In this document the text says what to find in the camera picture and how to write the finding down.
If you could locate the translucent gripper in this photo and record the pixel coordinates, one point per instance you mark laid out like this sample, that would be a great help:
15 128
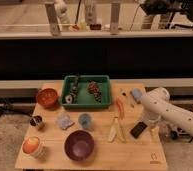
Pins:
154 132

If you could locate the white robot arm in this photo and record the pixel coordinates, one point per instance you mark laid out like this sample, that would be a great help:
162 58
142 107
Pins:
156 105

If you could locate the black eraser block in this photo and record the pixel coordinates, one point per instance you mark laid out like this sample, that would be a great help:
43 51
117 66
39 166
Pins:
138 129

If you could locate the purple bowl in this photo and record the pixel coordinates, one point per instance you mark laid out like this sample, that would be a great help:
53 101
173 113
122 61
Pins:
79 145

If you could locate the red bowl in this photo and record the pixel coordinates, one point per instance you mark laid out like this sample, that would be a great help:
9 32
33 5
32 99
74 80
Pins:
47 97

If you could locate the yellow banana peel toy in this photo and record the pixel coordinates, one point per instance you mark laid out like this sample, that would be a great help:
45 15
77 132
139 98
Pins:
116 131

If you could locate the blue sponge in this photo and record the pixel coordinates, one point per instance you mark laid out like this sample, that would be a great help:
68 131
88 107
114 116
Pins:
136 94

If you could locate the orange carrot toy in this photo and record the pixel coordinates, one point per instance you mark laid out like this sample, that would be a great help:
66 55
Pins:
120 108

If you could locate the blue cup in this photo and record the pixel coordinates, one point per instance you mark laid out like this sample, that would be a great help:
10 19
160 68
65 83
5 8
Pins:
85 121

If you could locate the red grapes toy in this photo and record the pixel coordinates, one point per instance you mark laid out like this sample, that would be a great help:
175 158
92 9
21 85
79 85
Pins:
93 88

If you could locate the green plastic tray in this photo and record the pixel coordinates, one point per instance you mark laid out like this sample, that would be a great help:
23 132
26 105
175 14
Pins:
85 100

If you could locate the black tool in tray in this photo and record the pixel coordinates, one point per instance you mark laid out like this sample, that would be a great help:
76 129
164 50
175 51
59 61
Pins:
71 97

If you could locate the crumpled blue cloth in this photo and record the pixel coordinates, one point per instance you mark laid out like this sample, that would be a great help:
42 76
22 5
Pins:
64 121

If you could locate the metal can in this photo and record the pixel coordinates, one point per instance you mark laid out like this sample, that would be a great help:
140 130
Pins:
37 122

